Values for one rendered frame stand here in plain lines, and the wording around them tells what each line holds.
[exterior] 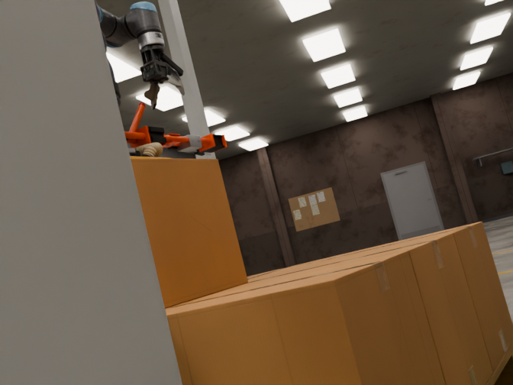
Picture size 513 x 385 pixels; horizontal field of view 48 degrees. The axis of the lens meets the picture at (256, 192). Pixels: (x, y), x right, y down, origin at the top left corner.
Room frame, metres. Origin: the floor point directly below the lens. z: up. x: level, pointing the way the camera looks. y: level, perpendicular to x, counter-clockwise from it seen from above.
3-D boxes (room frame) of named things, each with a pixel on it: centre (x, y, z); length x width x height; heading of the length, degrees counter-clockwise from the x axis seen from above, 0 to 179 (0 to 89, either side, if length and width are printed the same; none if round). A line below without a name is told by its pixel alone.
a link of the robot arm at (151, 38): (1.98, 0.23, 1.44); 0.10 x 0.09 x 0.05; 58
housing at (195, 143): (2.04, 0.19, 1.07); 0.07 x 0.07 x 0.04; 59
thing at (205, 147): (2.15, 0.12, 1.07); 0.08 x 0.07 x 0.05; 149
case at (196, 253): (1.66, 0.42, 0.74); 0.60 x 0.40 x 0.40; 147
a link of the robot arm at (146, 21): (1.98, 0.24, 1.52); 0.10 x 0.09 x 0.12; 67
